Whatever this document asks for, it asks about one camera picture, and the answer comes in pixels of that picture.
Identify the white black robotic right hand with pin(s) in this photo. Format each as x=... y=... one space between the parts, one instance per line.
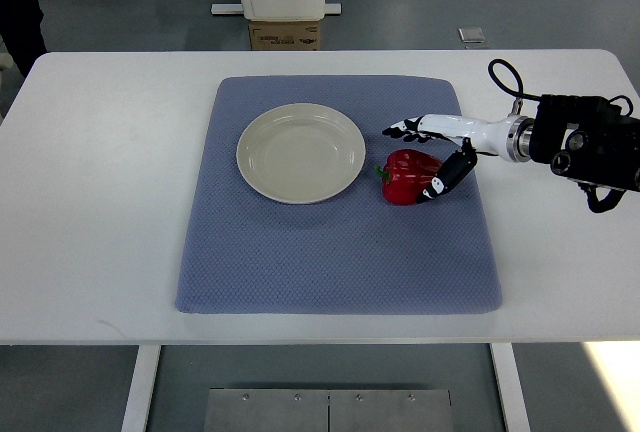
x=473 y=137

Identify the red bell pepper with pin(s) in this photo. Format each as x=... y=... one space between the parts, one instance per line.
x=406 y=173

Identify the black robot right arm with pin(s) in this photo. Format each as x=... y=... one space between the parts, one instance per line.
x=590 y=140

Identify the small grey floor plate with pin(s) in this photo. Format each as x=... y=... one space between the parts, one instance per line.
x=472 y=37

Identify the cream ceramic plate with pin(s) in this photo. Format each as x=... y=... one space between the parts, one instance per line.
x=300 y=153

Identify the brown cardboard box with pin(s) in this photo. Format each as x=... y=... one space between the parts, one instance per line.
x=284 y=36

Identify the white right table leg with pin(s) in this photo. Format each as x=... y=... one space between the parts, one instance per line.
x=512 y=401

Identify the white table leg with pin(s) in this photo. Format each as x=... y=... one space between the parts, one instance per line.
x=512 y=401
x=141 y=389

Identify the blue textured mat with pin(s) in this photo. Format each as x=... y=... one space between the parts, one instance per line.
x=352 y=254

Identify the white left table leg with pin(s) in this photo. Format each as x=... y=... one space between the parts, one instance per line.
x=141 y=389

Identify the dark clothed person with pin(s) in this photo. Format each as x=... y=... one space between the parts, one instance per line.
x=21 y=31

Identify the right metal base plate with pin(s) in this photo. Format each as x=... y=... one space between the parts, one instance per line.
x=390 y=410

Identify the metal base plate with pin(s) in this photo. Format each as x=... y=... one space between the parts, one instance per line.
x=267 y=410
x=390 y=410

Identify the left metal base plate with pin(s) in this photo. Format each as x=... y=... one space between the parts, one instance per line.
x=267 y=410

